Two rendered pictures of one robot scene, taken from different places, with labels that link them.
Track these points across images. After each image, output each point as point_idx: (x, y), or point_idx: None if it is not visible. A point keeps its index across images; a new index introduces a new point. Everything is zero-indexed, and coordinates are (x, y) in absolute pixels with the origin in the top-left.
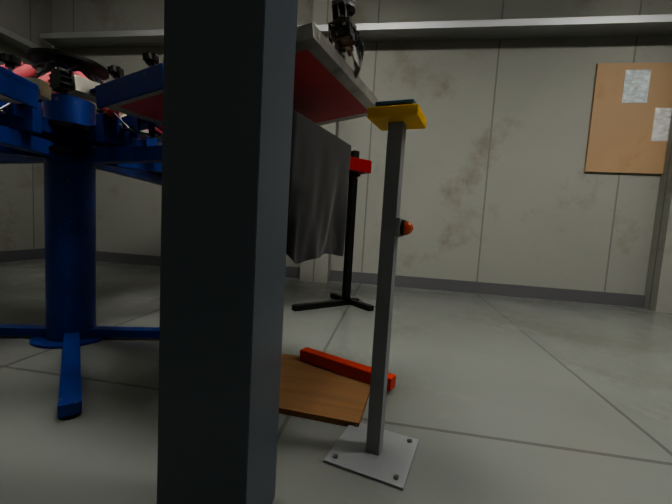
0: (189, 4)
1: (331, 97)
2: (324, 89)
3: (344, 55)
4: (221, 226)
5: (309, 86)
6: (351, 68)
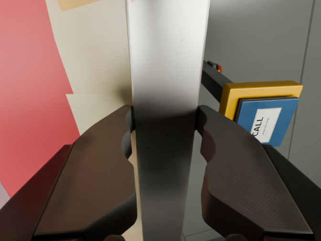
0: None
1: (23, 16)
2: (62, 114)
3: (134, 212)
4: None
5: (41, 156)
6: (191, 158)
